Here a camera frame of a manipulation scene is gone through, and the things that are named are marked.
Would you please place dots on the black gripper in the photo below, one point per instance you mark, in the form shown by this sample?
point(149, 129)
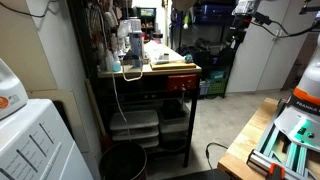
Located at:
point(240, 25)

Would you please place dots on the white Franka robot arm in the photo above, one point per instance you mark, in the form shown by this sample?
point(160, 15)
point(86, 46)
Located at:
point(308, 83)

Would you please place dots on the blue box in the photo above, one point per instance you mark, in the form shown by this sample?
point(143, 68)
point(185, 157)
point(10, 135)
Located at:
point(213, 11)

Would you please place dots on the white cabinet doors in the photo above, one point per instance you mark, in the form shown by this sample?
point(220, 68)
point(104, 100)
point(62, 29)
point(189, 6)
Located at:
point(260, 56)

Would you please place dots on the teal storage box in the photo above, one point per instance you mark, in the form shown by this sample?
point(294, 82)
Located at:
point(217, 75)

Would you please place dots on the green plastic crate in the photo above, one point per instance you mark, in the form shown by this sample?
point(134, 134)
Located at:
point(217, 87)

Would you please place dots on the white lattice basket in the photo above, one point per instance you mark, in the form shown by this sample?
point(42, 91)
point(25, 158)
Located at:
point(204, 88)

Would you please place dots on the light wooden board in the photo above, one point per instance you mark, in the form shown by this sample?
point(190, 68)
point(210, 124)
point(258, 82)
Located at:
point(173, 65)

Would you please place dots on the clear plastic container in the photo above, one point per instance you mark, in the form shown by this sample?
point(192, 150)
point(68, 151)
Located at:
point(165, 56)

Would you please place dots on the red metal drawer box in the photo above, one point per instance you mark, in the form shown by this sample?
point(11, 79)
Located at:
point(181, 82)

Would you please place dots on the clear plastic sheet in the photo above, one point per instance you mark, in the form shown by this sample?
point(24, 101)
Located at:
point(155, 48)

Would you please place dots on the dark wooden cubby shelf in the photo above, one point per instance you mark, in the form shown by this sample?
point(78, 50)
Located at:
point(146, 20)

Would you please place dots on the dark metal shelf cart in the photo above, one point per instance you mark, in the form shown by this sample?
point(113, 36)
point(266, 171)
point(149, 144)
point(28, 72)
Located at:
point(150, 71)

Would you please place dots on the white bin with dark contents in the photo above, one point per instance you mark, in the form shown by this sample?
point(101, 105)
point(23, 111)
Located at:
point(175, 125)

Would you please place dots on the small teal liquid bottle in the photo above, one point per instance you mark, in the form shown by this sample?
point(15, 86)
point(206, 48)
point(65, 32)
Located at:
point(117, 65)

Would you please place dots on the small clear plastic bottle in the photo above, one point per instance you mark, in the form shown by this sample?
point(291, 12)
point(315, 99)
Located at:
point(109, 63)

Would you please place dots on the clear plastic storage tray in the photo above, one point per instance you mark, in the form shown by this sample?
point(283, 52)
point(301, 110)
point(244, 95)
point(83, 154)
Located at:
point(148, 142)
point(133, 134)
point(133, 119)

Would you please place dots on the brown tool pegboard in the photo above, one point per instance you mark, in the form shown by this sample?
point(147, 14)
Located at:
point(96, 30)

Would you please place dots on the orange black clamp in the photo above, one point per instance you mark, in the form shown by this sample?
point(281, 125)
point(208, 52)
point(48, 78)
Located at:
point(276, 171)

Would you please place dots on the wooden stick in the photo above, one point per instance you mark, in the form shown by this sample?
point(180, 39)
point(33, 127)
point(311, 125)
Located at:
point(95, 106)

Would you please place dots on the dark round trash can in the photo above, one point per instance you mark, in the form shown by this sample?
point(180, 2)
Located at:
point(123, 161)

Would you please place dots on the white front-load washing machine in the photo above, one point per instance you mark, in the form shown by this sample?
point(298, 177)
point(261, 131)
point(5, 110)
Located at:
point(36, 143)

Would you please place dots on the large white detergent jug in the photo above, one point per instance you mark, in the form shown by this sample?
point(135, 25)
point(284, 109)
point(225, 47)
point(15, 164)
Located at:
point(10, 90)

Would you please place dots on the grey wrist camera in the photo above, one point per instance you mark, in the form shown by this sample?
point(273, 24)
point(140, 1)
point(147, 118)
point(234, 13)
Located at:
point(246, 6)

